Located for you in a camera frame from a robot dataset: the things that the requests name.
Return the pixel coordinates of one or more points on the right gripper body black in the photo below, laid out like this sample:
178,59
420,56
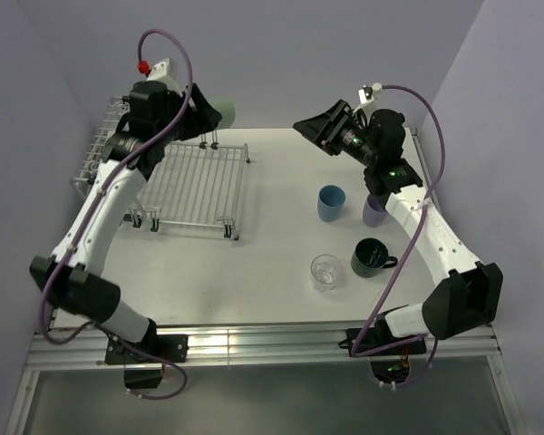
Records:
352,139

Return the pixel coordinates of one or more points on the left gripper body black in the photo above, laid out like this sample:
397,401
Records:
189,128

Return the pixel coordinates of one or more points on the light green cup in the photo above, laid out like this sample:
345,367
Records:
226,109

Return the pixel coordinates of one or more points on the blue cup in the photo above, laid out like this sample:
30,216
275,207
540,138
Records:
330,202

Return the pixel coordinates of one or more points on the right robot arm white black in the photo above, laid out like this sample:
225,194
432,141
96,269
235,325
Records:
466,291

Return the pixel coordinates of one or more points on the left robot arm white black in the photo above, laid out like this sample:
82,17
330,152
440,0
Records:
70,279

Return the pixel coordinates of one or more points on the purple cup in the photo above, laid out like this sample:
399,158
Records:
373,213

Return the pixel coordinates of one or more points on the dark green mug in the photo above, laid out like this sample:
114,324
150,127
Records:
370,257

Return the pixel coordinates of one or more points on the clear glass cup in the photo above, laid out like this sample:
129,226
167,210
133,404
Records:
326,273

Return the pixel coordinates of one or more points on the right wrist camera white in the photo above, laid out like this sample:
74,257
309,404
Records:
367,95

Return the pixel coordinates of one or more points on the silver wire dish rack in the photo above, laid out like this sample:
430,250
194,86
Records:
197,185

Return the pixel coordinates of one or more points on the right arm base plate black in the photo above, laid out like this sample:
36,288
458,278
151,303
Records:
382,343

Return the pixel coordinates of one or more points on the aluminium rail frame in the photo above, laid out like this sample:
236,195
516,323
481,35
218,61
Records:
264,355

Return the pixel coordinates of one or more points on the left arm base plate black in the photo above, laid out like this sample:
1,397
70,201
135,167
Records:
168,347

